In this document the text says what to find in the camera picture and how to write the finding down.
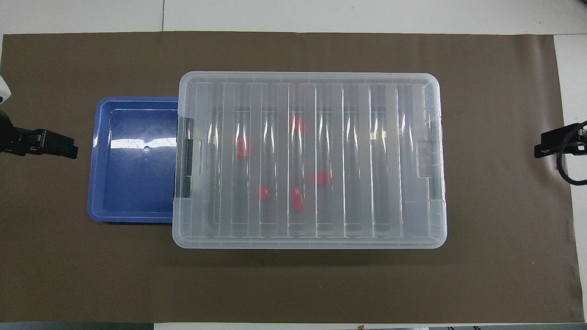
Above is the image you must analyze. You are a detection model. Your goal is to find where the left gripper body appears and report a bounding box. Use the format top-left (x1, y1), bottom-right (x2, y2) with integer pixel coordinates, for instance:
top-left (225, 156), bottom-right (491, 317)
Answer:
top-left (0, 110), bottom-right (36, 156)

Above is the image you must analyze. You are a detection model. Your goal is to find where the clear plastic storage box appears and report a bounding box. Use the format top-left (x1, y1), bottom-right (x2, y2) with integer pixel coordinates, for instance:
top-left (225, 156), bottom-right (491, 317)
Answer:
top-left (172, 71), bottom-right (448, 250)
top-left (174, 73), bottom-right (447, 248)

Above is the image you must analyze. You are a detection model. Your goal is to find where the blue plastic tray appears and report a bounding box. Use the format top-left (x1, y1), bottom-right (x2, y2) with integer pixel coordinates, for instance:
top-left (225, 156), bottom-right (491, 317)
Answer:
top-left (87, 96), bottom-right (180, 224)

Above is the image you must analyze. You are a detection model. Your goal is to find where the black cable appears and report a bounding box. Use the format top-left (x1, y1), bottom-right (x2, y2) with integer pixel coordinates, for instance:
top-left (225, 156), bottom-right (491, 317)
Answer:
top-left (556, 121), bottom-right (587, 187)

